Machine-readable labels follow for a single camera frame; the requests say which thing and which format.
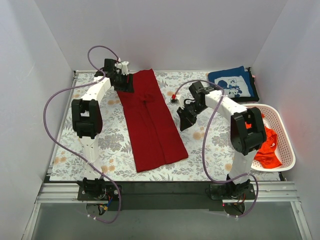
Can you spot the white plastic laundry basket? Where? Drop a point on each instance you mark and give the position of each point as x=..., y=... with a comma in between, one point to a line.
x=284, y=151

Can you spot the black folded t-shirt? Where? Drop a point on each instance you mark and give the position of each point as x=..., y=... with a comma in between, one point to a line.
x=248, y=99

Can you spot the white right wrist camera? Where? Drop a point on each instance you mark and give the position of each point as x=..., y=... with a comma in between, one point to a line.
x=178, y=99

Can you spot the dark red t-shirt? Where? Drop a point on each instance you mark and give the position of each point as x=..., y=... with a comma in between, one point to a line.
x=154, y=138

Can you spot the orange t-shirt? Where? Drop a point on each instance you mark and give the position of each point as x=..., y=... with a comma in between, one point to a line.
x=266, y=157

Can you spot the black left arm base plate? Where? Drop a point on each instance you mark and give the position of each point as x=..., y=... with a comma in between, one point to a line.
x=108, y=192

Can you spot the aluminium frame rail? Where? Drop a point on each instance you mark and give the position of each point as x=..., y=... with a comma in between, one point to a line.
x=70, y=192

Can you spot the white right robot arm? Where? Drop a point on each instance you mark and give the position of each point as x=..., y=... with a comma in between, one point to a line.
x=247, y=130

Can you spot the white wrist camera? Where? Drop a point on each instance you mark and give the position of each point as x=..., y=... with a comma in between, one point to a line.
x=178, y=99
x=122, y=67

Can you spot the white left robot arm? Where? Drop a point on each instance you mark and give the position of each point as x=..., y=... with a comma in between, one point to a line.
x=87, y=120

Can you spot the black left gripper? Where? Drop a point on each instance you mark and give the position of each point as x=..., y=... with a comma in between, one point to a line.
x=123, y=85

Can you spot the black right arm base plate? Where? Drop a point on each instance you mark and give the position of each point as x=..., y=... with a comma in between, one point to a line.
x=231, y=191

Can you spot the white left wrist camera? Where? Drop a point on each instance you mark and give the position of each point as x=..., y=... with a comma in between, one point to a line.
x=122, y=67

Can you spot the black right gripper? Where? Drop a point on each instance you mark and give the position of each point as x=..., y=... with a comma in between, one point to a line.
x=189, y=114

